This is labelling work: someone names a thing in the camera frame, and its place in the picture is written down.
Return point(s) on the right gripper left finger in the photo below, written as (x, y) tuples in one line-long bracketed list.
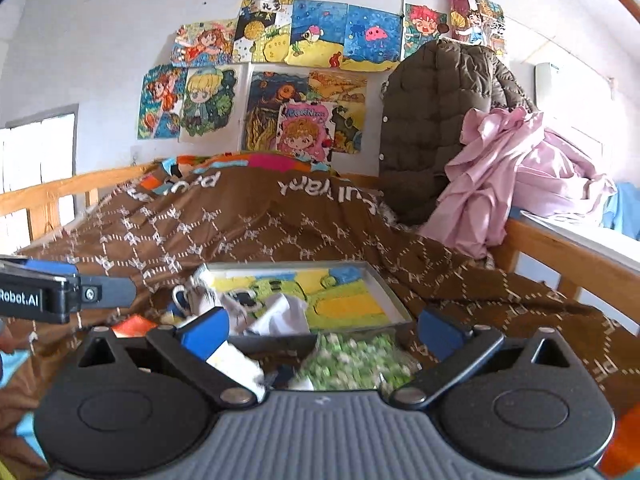
[(185, 351)]

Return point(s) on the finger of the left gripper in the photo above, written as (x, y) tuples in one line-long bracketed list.
[(105, 292)]

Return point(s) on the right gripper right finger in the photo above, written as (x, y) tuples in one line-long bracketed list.
[(461, 351)]

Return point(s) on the white blue baby cloth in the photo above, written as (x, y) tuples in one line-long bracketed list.
[(277, 315)]

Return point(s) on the bag of green paper stars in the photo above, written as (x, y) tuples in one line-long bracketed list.
[(343, 362)]

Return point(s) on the grey tray box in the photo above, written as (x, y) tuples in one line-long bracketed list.
[(342, 297)]

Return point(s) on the brown patterned duvet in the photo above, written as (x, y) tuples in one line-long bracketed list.
[(243, 214)]

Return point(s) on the pink cloth pile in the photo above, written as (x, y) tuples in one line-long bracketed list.
[(511, 160)]

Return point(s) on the red-haired girl drawing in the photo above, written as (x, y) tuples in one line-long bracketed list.
[(161, 103)]

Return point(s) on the blond boy drawing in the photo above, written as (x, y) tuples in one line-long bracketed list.
[(212, 102)]

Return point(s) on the pink cartoon girl drawing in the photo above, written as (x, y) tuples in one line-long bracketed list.
[(306, 130)]

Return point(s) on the brown quilted jacket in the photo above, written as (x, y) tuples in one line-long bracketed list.
[(424, 103)]

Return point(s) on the mermaid girl drawing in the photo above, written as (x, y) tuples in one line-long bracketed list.
[(201, 44)]

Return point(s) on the orange landscape drawing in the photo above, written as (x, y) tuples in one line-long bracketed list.
[(348, 93)]

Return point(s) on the pink jellyfish drawing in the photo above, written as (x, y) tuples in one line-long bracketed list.
[(372, 40)]

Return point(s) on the red-haired boy drawing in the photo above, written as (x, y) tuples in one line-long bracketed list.
[(421, 24)]

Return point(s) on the yellow sand sea drawing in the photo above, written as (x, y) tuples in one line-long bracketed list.
[(317, 34)]

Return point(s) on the wooden bed rail right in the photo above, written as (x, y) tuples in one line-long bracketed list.
[(604, 273)]

